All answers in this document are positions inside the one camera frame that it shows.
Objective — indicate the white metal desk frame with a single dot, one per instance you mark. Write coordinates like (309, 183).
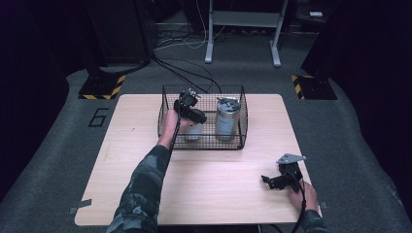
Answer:
(244, 19)

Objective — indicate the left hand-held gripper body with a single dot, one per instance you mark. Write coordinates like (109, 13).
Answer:
(187, 102)

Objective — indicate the steel tumbler with lid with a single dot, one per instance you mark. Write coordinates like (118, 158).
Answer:
(227, 118)

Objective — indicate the black stand base striped edge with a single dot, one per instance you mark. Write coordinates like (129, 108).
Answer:
(102, 87)
(312, 87)

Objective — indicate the black cabinet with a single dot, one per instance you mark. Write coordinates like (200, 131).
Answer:
(120, 29)

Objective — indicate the dark curtain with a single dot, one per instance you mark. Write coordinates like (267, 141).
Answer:
(32, 64)
(372, 81)

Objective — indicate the silver metal mug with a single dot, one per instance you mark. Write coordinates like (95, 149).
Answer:
(193, 132)

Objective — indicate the grey tape strip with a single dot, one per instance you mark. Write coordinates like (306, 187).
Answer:
(323, 205)
(80, 206)

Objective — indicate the small white box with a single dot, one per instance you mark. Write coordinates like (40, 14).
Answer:
(315, 14)

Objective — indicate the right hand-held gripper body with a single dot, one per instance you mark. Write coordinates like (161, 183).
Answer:
(290, 174)

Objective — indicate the person's left hand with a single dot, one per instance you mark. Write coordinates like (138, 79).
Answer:
(171, 126)

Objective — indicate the person's right hand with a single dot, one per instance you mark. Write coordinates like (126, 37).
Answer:
(306, 199)

